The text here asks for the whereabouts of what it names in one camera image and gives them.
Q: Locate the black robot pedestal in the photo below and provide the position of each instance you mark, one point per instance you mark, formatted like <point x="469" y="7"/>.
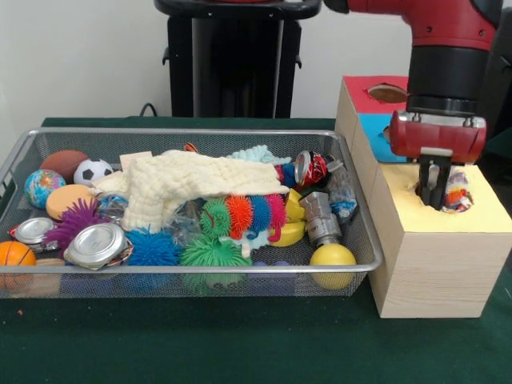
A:
<point x="240" y="60"/>

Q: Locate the yellow ball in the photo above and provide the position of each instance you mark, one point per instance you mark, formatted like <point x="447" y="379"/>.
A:
<point x="332" y="258"/>

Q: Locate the purple spiky toy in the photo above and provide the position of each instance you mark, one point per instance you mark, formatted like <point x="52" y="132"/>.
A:
<point x="76" y="222"/>

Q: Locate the peach foam ball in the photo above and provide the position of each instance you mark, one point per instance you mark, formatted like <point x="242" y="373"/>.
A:
<point x="66" y="200"/>

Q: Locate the multicolour spiky caterpillar toy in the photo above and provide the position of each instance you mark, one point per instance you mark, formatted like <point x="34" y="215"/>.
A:
<point x="244" y="212"/>

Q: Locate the green spiky ball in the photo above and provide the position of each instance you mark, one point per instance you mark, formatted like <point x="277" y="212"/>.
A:
<point x="214" y="252"/>

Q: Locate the cream knitted cloth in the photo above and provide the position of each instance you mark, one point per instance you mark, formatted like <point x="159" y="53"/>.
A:
<point x="180" y="176"/>

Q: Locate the dark green table cloth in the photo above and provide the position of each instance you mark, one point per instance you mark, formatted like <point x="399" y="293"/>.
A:
<point x="502" y="156"/>
<point x="200" y="340"/>

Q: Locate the blue spiky ball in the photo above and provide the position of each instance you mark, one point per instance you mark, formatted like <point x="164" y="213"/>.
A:
<point x="154" y="248"/>

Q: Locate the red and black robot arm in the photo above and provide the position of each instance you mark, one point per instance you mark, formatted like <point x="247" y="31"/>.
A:
<point x="448" y="60"/>

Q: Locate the small soccer ball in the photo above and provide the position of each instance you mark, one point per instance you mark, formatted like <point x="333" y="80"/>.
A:
<point x="93" y="172"/>

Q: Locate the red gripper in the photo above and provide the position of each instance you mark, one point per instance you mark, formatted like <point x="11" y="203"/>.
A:
<point x="436" y="140"/>

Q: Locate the crushed silver can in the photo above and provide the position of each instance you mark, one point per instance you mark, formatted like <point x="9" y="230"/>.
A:
<point x="96" y="242"/>

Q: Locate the globe print ball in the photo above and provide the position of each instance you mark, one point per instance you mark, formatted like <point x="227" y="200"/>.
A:
<point x="42" y="188"/>

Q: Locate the wooden box with three holes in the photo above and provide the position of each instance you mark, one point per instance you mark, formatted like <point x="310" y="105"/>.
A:
<point x="440" y="272"/>

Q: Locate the silver mesh bin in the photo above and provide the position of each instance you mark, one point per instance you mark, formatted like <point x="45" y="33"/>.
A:
<point x="200" y="269"/>

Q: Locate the white colourful patterned cloth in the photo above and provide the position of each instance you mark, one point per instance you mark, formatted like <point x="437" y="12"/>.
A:
<point x="458" y="196"/>

